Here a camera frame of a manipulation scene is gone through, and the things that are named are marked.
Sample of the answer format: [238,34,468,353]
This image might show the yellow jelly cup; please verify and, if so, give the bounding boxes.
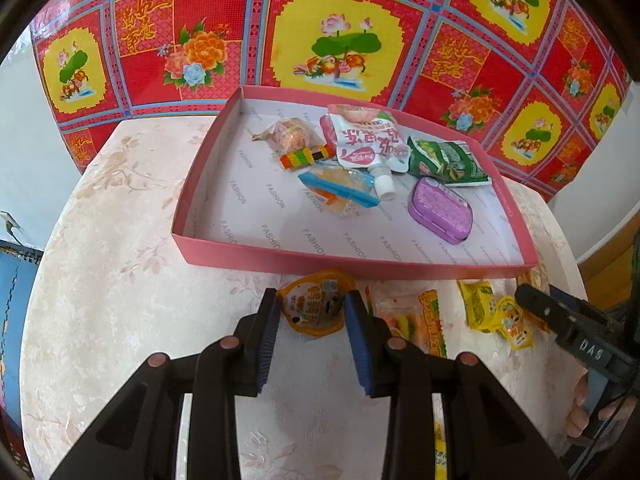
[497,296,534,350]

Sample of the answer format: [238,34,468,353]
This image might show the yellow-red striped candy bag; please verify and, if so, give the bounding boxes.
[364,286,447,358]

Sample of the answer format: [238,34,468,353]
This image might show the purple snack tin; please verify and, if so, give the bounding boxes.
[408,177,473,245]

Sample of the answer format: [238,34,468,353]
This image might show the small green pea packet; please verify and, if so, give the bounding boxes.
[408,136,491,188]

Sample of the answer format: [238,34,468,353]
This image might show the orange jelly cup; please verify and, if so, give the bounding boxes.
[277,270,356,338]

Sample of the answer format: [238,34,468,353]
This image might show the blue-edged clear candy bag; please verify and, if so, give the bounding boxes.
[298,165,380,218]

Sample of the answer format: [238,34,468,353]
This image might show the peach jelly drink pouch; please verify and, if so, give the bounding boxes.
[320,104,410,202]

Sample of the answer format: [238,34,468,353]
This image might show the rainbow-edged clear snack bag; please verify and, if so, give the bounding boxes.
[250,118,335,171]

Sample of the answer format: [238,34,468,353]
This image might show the orange cracker sleeve pack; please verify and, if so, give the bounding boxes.
[516,264,550,334]

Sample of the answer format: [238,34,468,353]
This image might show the yellow cake snack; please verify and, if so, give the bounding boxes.
[434,422,447,480]

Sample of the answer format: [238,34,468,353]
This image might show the right hand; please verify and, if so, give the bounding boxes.
[565,374,638,439]

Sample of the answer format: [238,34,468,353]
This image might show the blue foam floor mat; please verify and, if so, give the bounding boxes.
[0,242,39,432]

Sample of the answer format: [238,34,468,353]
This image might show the pink shallow cardboard box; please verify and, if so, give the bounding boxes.
[171,86,538,280]

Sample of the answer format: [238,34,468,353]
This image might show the white wall outlet with cord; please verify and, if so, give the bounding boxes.
[0,210,25,246]

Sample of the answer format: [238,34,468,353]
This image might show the red floral patterned wall cloth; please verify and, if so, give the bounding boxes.
[29,0,630,198]

